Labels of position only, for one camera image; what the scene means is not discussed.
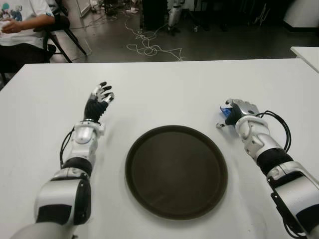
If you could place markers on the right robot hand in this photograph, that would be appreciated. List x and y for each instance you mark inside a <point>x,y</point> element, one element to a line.
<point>245,108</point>

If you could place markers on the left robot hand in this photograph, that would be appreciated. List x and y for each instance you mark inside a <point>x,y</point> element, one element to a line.
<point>93,110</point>

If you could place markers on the blue Oreo packet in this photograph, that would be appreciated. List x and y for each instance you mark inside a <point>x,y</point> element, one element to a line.
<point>225,112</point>

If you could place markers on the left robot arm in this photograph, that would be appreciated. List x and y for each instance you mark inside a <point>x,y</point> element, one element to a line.
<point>82,134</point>

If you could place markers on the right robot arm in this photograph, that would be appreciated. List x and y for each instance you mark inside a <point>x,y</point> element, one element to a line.
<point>259,142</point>

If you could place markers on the white side table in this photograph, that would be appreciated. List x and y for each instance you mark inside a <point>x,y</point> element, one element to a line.
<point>309,54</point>

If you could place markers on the dark round tray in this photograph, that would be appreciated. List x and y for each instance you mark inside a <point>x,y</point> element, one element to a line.
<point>177,171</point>

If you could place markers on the black folding chair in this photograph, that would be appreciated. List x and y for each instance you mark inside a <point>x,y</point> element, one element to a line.
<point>61,22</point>

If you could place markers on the dark rolling chair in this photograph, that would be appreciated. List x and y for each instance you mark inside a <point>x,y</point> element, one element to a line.
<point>209,12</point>

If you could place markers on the white power strip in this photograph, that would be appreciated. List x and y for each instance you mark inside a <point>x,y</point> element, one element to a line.
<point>133,11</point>

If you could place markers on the seated person in white shirt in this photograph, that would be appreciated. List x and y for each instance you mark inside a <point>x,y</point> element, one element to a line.
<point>22,27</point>

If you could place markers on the white curved cabinet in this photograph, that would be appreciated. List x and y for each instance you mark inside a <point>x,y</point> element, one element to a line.
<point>304,15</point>

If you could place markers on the black cabinet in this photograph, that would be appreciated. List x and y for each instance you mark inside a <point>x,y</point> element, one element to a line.
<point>154,15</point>

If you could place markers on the white frame panel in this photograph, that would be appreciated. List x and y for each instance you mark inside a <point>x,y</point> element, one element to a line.
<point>86,7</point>

